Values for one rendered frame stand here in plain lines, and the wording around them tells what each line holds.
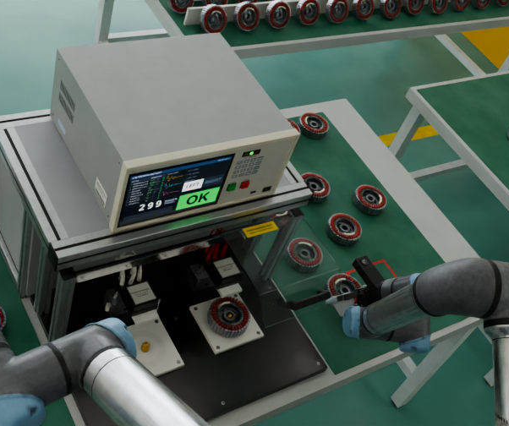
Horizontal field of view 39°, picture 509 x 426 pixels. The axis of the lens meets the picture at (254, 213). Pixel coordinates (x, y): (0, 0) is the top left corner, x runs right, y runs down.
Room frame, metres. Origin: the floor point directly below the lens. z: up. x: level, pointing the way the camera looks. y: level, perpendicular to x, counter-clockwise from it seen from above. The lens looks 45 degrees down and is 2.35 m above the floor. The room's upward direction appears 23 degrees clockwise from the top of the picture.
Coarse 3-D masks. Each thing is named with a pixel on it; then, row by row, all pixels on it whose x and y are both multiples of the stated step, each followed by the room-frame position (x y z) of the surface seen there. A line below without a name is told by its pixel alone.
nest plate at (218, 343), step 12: (192, 312) 1.15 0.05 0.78; (204, 312) 1.16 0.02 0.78; (204, 324) 1.12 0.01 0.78; (252, 324) 1.19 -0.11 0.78; (216, 336) 1.10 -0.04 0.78; (228, 336) 1.12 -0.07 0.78; (240, 336) 1.13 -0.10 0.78; (252, 336) 1.15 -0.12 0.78; (216, 348) 1.07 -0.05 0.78; (228, 348) 1.09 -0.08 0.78
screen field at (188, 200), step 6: (198, 192) 1.15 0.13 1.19; (204, 192) 1.17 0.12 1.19; (210, 192) 1.18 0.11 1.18; (216, 192) 1.19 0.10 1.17; (180, 198) 1.12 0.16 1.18; (186, 198) 1.13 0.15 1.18; (192, 198) 1.15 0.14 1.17; (198, 198) 1.16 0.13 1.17; (204, 198) 1.17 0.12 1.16; (210, 198) 1.18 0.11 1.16; (180, 204) 1.13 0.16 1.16; (186, 204) 1.14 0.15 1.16; (192, 204) 1.15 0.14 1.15; (198, 204) 1.16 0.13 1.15
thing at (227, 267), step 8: (200, 248) 1.26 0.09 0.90; (200, 256) 1.23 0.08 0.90; (200, 264) 1.24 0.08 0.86; (208, 264) 1.22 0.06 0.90; (216, 264) 1.21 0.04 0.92; (224, 264) 1.22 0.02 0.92; (232, 264) 1.23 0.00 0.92; (208, 272) 1.20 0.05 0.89; (216, 272) 1.19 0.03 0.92; (224, 272) 1.20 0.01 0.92; (232, 272) 1.21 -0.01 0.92; (240, 272) 1.22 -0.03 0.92; (216, 280) 1.18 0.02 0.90; (224, 280) 1.18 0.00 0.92; (232, 280) 1.20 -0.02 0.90; (240, 280) 1.22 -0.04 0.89; (216, 288) 1.17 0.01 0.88; (224, 288) 1.18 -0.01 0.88; (232, 288) 1.19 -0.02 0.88; (240, 288) 1.20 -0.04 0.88; (224, 296) 1.16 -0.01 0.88
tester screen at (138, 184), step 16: (224, 160) 1.19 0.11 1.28; (144, 176) 1.04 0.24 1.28; (160, 176) 1.07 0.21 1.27; (176, 176) 1.10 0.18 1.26; (192, 176) 1.13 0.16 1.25; (208, 176) 1.16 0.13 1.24; (224, 176) 1.20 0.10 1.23; (128, 192) 1.02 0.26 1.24; (144, 192) 1.05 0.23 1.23; (160, 192) 1.08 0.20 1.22; (176, 192) 1.11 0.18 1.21; (192, 192) 1.14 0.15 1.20; (128, 208) 1.03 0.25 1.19; (160, 208) 1.09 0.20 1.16
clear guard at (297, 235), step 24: (264, 216) 1.29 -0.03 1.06; (288, 216) 1.33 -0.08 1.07; (240, 240) 1.19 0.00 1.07; (264, 240) 1.22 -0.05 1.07; (288, 240) 1.25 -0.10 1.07; (312, 240) 1.28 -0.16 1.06; (240, 264) 1.12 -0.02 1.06; (264, 264) 1.15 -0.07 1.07; (288, 264) 1.18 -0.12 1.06; (312, 264) 1.21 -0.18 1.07; (336, 264) 1.24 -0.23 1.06; (264, 288) 1.08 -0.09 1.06; (288, 288) 1.11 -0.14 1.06; (312, 288) 1.15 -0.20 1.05; (336, 288) 1.20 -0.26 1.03; (264, 312) 1.04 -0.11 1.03; (288, 312) 1.08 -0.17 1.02
